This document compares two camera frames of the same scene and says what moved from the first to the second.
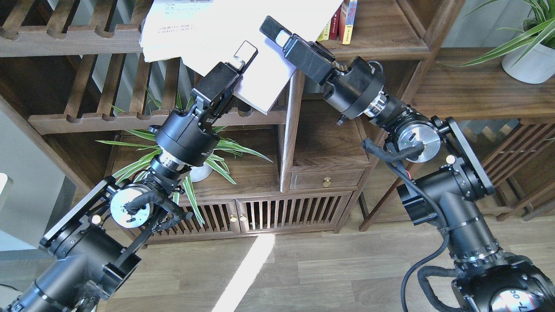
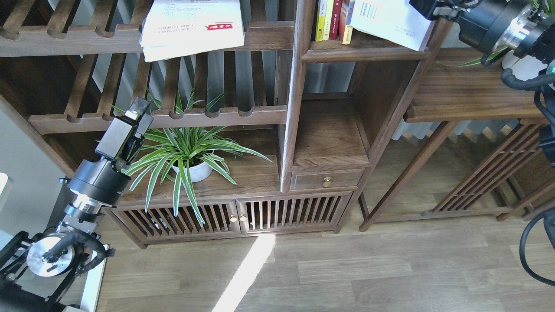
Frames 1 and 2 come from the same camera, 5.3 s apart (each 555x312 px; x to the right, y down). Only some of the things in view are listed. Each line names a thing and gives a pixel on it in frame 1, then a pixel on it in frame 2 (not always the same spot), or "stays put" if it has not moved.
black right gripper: [350, 92] → [491, 26]
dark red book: [334, 25] stays put
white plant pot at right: [537, 66] stays put
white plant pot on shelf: [199, 173] stays put
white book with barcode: [208, 33] → [397, 21]
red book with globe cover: [346, 21] stays put
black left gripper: [191, 136] → [98, 184]
